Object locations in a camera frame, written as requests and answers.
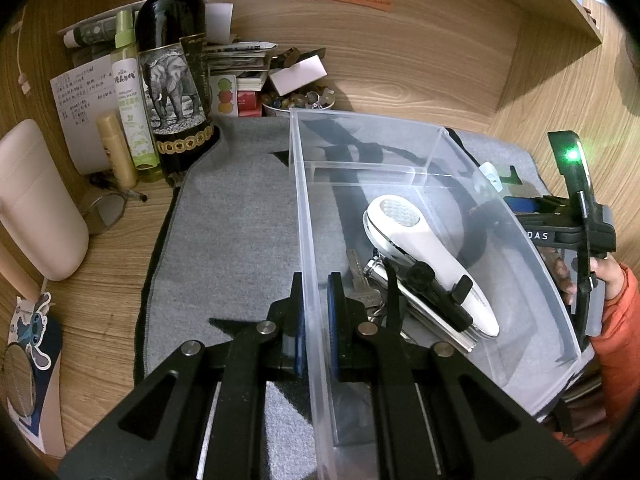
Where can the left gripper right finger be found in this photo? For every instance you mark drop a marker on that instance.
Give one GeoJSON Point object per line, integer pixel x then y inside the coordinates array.
{"type": "Point", "coordinates": [349, 360]}

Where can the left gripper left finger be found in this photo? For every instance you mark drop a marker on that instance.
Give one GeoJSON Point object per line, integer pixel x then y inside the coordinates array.
{"type": "Point", "coordinates": [289, 342]}

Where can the silver keys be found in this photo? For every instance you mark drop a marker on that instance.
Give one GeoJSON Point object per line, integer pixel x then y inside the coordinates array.
{"type": "Point", "coordinates": [362, 291]}

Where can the silver metal flashlight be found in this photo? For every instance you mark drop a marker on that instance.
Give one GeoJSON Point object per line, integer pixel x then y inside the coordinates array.
{"type": "Point", "coordinates": [375, 270]}

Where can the black usb wireless microphone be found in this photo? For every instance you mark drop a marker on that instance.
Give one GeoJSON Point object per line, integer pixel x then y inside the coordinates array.
{"type": "Point", "coordinates": [446, 303]}

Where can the white power plug adapter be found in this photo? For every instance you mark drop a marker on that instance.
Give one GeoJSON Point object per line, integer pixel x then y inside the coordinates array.
{"type": "Point", "coordinates": [491, 174]}

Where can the clear plastic storage box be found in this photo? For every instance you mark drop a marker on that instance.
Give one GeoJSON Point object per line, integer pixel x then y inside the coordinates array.
{"type": "Point", "coordinates": [343, 161]}

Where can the white handheld massager device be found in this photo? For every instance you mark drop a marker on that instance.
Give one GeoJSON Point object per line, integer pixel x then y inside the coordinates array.
{"type": "Point", "coordinates": [398, 230]}

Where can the orange sleeve forearm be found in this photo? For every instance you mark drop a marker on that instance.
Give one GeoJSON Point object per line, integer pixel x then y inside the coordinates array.
{"type": "Point", "coordinates": [593, 416]}

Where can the person right hand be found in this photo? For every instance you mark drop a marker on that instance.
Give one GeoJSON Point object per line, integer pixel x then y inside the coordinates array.
{"type": "Point", "coordinates": [607, 270]}

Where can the grey desk mat black letters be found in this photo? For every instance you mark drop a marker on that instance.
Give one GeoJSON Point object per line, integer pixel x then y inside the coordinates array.
{"type": "Point", "coordinates": [229, 245]}

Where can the yellow lip balm tube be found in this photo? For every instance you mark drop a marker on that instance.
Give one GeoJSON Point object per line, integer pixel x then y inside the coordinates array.
{"type": "Point", "coordinates": [116, 148]}

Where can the white bowl of stones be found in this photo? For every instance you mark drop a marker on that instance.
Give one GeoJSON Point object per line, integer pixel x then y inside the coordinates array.
{"type": "Point", "coordinates": [317, 98]}

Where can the blue cartoon sticker card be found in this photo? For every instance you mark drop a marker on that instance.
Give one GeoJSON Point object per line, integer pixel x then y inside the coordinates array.
{"type": "Point", "coordinates": [40, 335]}

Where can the white card in bowl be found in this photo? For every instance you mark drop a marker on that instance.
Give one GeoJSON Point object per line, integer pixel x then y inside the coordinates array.
{"type": "Point", "coordinates": [298, 75]}

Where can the beige pink thermos mug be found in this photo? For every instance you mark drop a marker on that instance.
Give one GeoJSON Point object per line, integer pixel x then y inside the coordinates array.
{"type": "Point", "coordinates": [36, 209]}

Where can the round wooden coaster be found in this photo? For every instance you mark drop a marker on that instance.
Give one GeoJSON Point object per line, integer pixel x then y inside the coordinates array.
{"type": "Point", "coordinates": [20, 380]}

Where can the green spray bottle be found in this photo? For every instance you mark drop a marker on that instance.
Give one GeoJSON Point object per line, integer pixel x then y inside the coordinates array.
{"type": "Point", "coordinates": [130, 97]}

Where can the white handwritten note paper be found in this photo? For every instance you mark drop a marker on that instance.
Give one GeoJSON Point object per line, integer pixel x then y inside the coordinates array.
{"type": "Point", "coordinates": [81, 95]}

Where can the dark wine bottle elephant label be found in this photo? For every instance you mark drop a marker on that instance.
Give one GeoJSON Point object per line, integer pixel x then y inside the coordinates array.
{"type": "Point", "coordinates": [171, 38]}

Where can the round wire eyeglasses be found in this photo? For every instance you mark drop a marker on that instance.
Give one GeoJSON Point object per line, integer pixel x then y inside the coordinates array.
{"type": "Point", "coordinates": [102, 208]}

